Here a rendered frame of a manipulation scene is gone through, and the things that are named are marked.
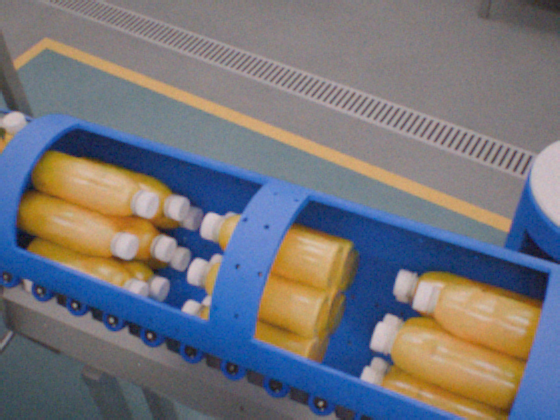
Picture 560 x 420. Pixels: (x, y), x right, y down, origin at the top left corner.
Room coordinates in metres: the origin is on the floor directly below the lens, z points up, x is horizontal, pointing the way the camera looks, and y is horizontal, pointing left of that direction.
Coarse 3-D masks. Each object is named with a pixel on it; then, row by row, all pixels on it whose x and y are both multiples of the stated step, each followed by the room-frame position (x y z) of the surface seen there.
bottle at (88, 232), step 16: (32, 192) 0.78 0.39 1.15; (32, 208) 0.74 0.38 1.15; (48, 208) 0.74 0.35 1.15; (64, 208) 0.74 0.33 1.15; (80, 208) 0.74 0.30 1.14; (16, 224) 0.74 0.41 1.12; (32, 224) 0.72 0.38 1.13; (48, 224) 0.71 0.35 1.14; (64, 224) 0.71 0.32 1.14; (80, 224) 0.70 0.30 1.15; (96, 224) 0.70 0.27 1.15; (112, 224) 0.71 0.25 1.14; (48, 240) 0.71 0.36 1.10; (64, 240) 0.69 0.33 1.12; (80, 240) 0.68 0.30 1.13; (96, 240) 0.68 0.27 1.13; (112, 240) 0.68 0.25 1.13; (96, 256) 0.67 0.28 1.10
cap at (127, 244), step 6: (126, 234) 0.69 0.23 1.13; (132, 234) 0.70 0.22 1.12; (120, 240) 0.68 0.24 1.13; (126, 240) 0.68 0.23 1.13; (132, 240) 0.68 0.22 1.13; (138, 240) 0.69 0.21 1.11; (120, 246) 0.67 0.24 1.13; (126, 246) 0.67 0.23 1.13; (132, 246) 0.68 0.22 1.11; (120, 252) 0.67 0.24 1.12; (126, 252) 0.66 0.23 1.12; (132, 252) 0.68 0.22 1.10; (126, 258) 0.66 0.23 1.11
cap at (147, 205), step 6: (144, 198) 0.72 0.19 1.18; (150, 198) 0.72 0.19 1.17; (156, 198) 0.73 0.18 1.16; (138, 204) 0.72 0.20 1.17; (144, 204) 0.71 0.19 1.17; (150, 204) 0.72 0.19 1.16; (156, 204) 0.73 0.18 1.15; (138, 210) 0.71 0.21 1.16; (144, 210) 0.71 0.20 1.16; (150, 210) 0.72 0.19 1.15; (156, 210) 0.73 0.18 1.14; (144, 216) 0.71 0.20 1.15; (150, 216) 0.71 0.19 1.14
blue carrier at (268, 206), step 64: (64, 128) 0.84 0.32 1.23; (0, 192) 0.73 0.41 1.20; (192, 192) 0.84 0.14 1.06; (256, 192) 0.79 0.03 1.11; (0, 256) 0.68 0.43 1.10; (192, 256) 0.77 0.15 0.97; (256, 256) 0.57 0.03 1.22; (384, 256) 0.68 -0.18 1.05; (448, 256) 0.64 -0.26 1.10; (512, 256) 0.55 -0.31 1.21; (128, 320) 0.59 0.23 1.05; (192, 320) 0.53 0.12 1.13; (256, 320) 0.51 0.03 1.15; (320, 384) 0.44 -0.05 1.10
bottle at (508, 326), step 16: (448, 288) 0.52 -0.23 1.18; (464, 288) 0.52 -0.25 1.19; (432, 304) 0.51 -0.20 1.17; (448, 304) 0.50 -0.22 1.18; (464, 304) 0.49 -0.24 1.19; (480, 304) 0.49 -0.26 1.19; (496, 304) 0.49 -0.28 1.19; (512, 304) 0.49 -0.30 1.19; (528, 304) 0.49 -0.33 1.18; (448, 320) 0.48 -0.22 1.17; (464, 320) 0.48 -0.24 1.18; (480, 320) 0.47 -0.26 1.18; (496, 320) 0.47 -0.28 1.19; (512, 320) 0.47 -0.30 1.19; (528, 320) 0.46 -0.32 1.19; (464, 336) 0.47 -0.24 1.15; (480, 336) 0.46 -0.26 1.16; (496, 336) 0.45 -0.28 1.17; (512, 336) 0.45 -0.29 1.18; (528, 336) 0.44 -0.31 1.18; (512, 352) 0.44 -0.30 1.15; (528, 352) 0.43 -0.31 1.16
